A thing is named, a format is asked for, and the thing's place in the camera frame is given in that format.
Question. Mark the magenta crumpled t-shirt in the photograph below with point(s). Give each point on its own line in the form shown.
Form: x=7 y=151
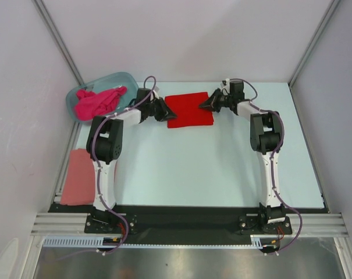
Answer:
x=91 y=104

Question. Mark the aluminium frame rail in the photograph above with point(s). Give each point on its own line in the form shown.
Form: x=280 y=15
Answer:
x=59 y=224

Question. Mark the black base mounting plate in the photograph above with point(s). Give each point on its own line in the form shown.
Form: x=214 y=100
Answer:
x=180 y=225

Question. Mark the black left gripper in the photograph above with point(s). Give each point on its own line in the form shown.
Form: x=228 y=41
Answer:
x=166 y=113

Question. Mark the folded pink t-shirt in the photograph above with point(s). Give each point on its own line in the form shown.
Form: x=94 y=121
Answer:
x=88 y=183

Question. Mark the red t-shirt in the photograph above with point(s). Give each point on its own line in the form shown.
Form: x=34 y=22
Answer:
x=186 y=108

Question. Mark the white slotted cable duct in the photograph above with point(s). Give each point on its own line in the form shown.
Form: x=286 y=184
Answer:
x=81 y=242

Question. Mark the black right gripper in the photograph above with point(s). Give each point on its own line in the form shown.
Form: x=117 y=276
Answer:
x=211 y=103

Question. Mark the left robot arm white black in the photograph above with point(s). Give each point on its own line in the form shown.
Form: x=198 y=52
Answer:
x=105 y=140

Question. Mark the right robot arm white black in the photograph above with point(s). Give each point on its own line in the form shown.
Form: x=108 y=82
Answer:
x=266 y=136

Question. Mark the teal plastic basin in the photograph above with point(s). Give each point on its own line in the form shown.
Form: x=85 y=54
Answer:
x=101 y=84

